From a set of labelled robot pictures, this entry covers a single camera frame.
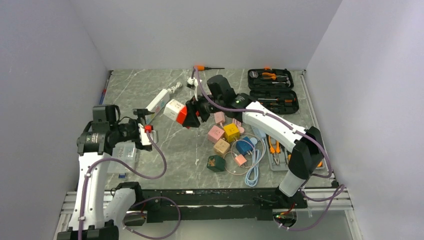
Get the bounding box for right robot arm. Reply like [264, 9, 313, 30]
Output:
[181, 74, 326, 208]

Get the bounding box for black tool case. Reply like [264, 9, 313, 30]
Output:
[247, 67, 299, 115]

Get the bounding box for yellow cube socket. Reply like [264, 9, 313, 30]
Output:
[223, 123, 240, 143]

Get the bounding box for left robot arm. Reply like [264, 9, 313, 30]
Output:
[56, 104, 154, 240]

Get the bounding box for light blue power strip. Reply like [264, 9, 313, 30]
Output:
[251, 125, 267, 140]

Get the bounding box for pink power strip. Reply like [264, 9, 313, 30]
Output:
[213, 111, 226, 126]

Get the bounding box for orange pliers in tray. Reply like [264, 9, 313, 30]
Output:
[268, 136, 281, 166]

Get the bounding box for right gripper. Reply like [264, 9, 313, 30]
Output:
[182, 90, 224, 128]

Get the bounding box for clear plastic screw box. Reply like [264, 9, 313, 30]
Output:
[107, 142, 137, 175]

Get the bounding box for orange pliers in case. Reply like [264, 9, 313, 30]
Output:
[260, 72, 289, 82]

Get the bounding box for light blue round plug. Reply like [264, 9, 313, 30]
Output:
[249, 137, 258, 146]

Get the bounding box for pink round plug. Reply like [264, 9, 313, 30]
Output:
[237, 126, 245, 135]

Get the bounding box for white coiled power cable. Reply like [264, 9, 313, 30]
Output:
[165, 81, 183, 95]

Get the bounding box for dark blue cube socket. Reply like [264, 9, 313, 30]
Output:
[235, 136, 255, 156]

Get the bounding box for thin pink charging cable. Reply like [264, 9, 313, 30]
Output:
[223, 132, 266, 176]

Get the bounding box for salmon usb charger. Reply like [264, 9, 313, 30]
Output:
[234, 154, 248, 168]

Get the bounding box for beige cube socket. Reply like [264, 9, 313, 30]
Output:
[213, 138, 230, 158]

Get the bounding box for grey tool tray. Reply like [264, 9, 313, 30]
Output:
[266, 135, 291, 171]

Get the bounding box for orange handled screwdriver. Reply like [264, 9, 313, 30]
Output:
[193, 65, 224, 72]

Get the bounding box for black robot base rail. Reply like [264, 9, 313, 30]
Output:
[129, 188, 308, 223]

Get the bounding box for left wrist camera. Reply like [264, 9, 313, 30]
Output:
[138, 123, 158, 148]

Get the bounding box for pink cube socket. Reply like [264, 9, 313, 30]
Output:
[207, 125, 225, 144]

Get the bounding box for red blue pen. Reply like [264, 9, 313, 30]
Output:
[99, 79, 109, 105]

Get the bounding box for green cube socket lion print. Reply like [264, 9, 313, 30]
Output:
[206, 155, 226, 173]

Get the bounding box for white cube socket tiger print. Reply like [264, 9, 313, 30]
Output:
[163, 99, 185, 122]

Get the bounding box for white power strip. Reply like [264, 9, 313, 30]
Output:
[145, 89, 171, 124]

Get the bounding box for red cube socket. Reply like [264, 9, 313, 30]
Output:
[176, 106, 187, 125]

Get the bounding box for light blue power cable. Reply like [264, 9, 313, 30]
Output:
[244, 139, 268, 188]

